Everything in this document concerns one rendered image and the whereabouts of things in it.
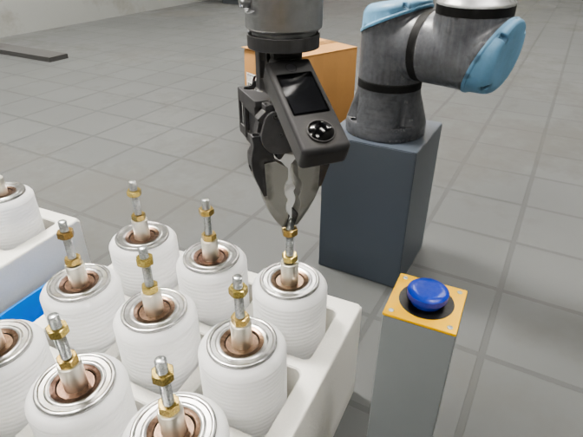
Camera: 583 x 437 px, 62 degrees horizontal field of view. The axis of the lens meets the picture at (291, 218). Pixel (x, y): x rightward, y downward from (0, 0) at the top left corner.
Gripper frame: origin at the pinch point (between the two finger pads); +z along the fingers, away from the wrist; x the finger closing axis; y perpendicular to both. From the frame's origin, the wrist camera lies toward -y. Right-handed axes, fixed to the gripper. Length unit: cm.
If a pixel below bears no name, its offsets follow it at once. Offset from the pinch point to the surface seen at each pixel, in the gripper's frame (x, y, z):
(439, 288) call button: -9.4, -15.4, 1.6
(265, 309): 4.1, -1.9, 11.0
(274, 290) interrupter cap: 2.5, -0.7, 9.2
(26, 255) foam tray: 33.8, 32.2, 17.3
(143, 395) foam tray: 19.7, -4.2, 16.6
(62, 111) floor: 32, 165, 35
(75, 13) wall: 21, 385, 28
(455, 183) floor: -73, 53, 35
